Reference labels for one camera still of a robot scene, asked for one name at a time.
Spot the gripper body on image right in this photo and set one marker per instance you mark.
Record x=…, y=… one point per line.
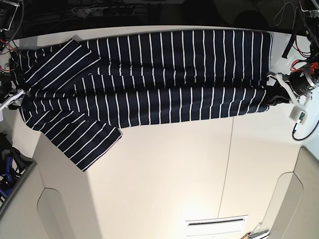
x=299, y=84

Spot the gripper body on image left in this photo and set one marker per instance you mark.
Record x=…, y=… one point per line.
x=10, y=94

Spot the navy white striped T-shirt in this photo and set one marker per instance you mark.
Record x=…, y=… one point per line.
x=82, y=93

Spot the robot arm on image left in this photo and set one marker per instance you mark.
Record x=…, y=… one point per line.
x=11, y=18

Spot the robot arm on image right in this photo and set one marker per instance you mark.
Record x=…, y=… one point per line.
x=308, y=13

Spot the tools at bottom edge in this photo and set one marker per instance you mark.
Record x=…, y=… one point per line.
x=257, y=235

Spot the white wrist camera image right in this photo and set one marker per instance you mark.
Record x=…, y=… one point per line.
x=298, y=116

